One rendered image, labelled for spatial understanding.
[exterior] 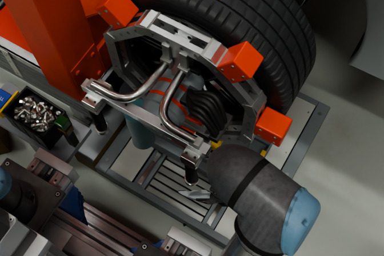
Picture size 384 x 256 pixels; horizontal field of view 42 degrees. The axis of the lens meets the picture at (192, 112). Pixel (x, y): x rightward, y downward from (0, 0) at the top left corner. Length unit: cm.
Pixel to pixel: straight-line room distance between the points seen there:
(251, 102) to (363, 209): 115
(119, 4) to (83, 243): 71
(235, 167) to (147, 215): 144
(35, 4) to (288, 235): 96
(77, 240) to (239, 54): 74
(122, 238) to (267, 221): 123
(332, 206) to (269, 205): 151
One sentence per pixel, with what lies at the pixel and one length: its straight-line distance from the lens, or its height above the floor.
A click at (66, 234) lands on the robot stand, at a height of 73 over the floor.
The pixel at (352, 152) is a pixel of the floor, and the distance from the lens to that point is 253.
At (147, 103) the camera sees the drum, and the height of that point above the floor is 90.
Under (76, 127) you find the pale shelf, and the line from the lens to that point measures 204.
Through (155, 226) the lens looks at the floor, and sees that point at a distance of 232.
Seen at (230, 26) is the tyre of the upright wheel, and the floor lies 116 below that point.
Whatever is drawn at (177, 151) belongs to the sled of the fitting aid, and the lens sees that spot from 227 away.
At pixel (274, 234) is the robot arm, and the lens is 93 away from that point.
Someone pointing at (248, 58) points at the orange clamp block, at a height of 115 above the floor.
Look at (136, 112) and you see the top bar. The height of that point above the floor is 98.
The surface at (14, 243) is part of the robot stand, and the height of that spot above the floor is 132.
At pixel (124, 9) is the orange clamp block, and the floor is 109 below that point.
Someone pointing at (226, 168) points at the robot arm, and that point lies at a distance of 94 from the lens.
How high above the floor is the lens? 225
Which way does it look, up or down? 64 degrees down
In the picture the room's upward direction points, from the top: 2 degrees counter-clockwise
